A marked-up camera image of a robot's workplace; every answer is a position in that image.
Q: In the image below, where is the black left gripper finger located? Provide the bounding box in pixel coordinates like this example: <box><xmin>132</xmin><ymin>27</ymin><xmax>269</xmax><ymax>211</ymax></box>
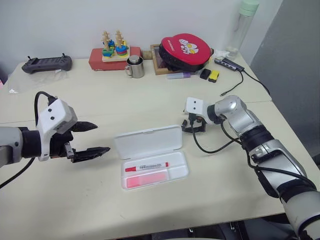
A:
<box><xmin>70</xmin><ymin>121</ymin><xmax>99</xmax><ymax>134</ymax></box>
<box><xmin>70</xmin><ymin>146</ymin><xmax>111</xmax><ymax>164</ymax></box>

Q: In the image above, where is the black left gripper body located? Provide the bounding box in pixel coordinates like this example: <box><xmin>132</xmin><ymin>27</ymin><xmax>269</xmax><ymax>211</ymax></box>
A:
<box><xmin>49</xmin><ymin>131</ymin><xmax>76</xmax><ymax>159</ymax></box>

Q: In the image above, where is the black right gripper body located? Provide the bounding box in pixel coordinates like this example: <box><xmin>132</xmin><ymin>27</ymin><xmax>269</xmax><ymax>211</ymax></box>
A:
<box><xmin>183</xmin><ymin>113</ymin><xmax>207</xmax><ymax>134</ymax></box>

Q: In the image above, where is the white plastic pencil case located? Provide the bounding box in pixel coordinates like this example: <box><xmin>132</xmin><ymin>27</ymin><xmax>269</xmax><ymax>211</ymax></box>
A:
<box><xmin>113</xmin><ymin>124</ymin><xmax>190</xmax><ymax>192</ymax></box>

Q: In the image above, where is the red whiteboard marker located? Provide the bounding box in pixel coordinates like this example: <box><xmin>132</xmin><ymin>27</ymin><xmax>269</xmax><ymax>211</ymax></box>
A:
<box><xmin>124</xmin><ymin>161</ymin><xmax>170</xmax><ymax>173</ymax></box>

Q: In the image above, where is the pink highlighter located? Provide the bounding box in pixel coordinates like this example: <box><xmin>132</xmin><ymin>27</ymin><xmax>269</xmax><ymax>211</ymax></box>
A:
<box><xmin>125</xmin><ymin>172</ymin><xmax>169</xmax><ymax>189</ymax></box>

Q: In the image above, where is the red round pouch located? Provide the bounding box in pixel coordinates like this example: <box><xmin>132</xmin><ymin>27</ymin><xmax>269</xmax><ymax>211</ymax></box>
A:
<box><xmin>158</xmin><ymin>32</ymin><xmax>214</xmax><ymax>72</ymax></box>

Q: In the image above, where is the clear purple capped tube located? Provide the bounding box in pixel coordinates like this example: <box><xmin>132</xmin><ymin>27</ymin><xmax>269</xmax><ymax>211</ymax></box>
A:
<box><xmin>166</xmin><ymin>71</ymin><xmax>192</xmax><ymax>81</ymax></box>

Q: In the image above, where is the yellow black eraser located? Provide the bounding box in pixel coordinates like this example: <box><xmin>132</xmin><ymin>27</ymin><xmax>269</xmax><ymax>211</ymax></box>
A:
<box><xmin>207</xmin><ymin>69</ymin><xmax>221</xmax><ymax>84</ymax></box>

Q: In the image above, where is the small black box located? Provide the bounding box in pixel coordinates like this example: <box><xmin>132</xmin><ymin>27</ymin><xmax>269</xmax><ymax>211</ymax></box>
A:
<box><xmin>199</xmin><ymin>68</ymin><xmax>212</xmax><ymax>81</ymax></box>

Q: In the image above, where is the wooden framed tray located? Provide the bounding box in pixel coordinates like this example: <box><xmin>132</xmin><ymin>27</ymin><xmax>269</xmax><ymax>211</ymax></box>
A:
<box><xmin>149</xmin><ymin>43</ymin><xmax>186</xmax><ymax>76</ymax></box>

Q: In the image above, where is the red rectangular box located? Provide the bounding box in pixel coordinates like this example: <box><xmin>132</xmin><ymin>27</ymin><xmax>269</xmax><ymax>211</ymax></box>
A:
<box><xmin>88</xmin><ymin>45</ymin><xmax>141</xmax><ymax>72</ymax></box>

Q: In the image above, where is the clear plastic bag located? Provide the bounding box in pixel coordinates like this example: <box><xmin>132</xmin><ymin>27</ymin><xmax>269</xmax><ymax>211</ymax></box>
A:
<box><xmin>7</xmin><ymin>69</ymin><xmax>70</xmax><ymax>95</ymax></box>

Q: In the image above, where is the grey usb hub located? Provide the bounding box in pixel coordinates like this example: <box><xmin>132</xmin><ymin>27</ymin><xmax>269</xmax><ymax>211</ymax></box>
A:
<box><xmin>213</xmin><ymin>57</ymin><xmax>246</xmax><ymax>72</ymax></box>

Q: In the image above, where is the stainless steel mug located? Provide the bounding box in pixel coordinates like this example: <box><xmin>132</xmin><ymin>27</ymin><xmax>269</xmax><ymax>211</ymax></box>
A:
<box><xmin>124</xmin><ymin>57</ymin><xmax>146</xmax><ymax>79</ymax></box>

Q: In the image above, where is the black handheld remote controller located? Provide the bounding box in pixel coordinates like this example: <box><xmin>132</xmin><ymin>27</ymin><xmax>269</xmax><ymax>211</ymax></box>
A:
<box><xmin>21</xmin><ymin>52</ymin><xmax>74</xmax><ymax>75</ymax></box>

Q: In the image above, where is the crumpled white tissue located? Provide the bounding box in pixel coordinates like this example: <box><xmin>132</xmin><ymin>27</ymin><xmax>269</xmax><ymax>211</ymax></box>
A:
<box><xmin>212</xmin><ymin>49</ymin><xmax>231</xmax><ymax>60</ymax></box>

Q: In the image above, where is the wooden colourful stacking toy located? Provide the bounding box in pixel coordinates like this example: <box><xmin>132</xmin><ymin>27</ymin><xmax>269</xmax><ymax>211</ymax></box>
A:
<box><xmin>100</xmin><ymin>29</ymin><xmax>131</xmax><ymax>64</ymax></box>

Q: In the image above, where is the clear bottle green lid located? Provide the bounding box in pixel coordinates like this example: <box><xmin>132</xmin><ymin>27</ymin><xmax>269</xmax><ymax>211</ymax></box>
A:
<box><xmin>225</xmin><ymin>0</ymin><xmax>260</xmax><ymax>60</ymax></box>

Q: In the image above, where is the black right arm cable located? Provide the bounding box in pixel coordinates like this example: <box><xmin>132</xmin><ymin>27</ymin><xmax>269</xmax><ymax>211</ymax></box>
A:
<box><xmin>188</xmin><ymin>116</ymin><xmax>319</xmax><ymax>191</ymax></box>

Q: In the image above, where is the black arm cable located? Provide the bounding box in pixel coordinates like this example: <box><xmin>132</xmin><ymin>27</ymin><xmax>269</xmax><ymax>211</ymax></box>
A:
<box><xmin>0</xmin><ymin>91</ymin><xmax>59</xmax><ymax>190</ymax></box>
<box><xmin>188</xmin><ymin>116</ymin><xmax>319</xmax><ymax>191</ymax></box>

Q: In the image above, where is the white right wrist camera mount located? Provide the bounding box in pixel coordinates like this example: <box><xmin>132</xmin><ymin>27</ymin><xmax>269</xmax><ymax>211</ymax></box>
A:
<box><xmin>184</xmin><ymin>96</ymin><xmax>210</xmax><ymax>125</ymax></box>

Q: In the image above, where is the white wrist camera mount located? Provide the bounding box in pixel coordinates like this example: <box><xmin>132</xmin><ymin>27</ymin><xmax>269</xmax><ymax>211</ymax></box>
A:
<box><xmin>184</xmin><ymin>96</ymin><xmax>210</xmax><ymax>125</ymax></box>
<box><xmin>36</xmin><ymin>98</ymin><xmax>79</xmax><ymax>162</ymax></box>

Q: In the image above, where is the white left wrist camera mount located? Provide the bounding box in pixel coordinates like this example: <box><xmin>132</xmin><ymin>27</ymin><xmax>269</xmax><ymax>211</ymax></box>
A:
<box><xmin>36</xmin><ymin>98</ymin><xmax>79</xmax><ymax>162</ymax></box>

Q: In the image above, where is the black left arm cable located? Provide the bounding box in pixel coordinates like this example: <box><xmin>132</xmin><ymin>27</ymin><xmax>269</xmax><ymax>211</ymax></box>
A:
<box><xmin>0</xmin><ymin>91</ymin><xmax>59</xmax><ymax>190</ymax></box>

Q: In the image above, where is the black usb hub cable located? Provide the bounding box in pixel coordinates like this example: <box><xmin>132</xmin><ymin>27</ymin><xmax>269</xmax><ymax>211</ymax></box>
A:
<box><xmin>219</xmin><ymin>70</ymin><xmax>272</xmax><ymax>98</ymax></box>

